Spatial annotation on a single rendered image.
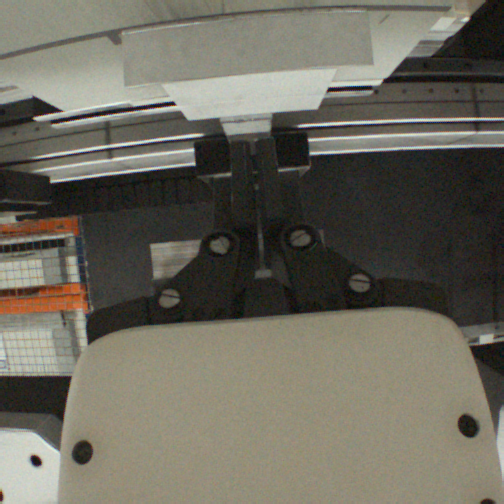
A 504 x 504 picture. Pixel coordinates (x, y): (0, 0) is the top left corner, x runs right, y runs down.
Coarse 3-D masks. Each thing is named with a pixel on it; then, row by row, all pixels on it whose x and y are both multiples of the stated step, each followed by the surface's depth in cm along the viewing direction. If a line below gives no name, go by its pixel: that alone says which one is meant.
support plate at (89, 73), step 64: (0, 0) 9; (64, 0) 10; (128, 0) 11; (192, 0) 11; (256, 0) 12; (320, 0) 12; (384, 0) 12; (448, 0) 12; (0, 64) 13; (64, 64) 15; (384, 64) 18
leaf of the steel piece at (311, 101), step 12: (288, 96) 22; (300, 96) 22; (312, 96) 22; (180, 108) 22; (192, 108) 23; (204, 108) 23; (216, 108) 23; (228, 108) 23; (240, 108) 24; (252, 108) 24; (264, 108) 24; (276, 108) 24; (288, 108) 24; (300, 108) 25; (312, 108) 25
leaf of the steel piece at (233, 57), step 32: (128, 32) 12; (160, 32) 12; (192, 32) 12; (224, 32) 12; (256, 32) 12; (288, 32) 12; (320, 32) 12; (352, 32) 12; (128, 64) 13; (160, 64) 13; (192, 64) 13; (224, 64) 12; (256, 64) 12; (288, 64) 12; (320, 64) 12; (352, 64) 12; (192, 96) 20; (224, 96) 21; (256, 96) 21
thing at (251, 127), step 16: (224, 128) 28; (240, 128) 28; (256, 128) 28; (208, 144) 40; (224, 144) 40; (288, 144) 40; (304, 144) 40; (208, 160) 41; (224, 160) 40; (288, 160) 40; (304, 160) 40; (208, 176) 41; (256, 176) 42
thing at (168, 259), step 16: (192, 240) 23; (160, 256) 23; (176, 256) 23; (192, 256) 23; (160, 272) 23; (176, 272) 23; (256, 272) 22; (256, 288) 22; (272, 288) 22; (256, 304) 22; (272, 304) 22
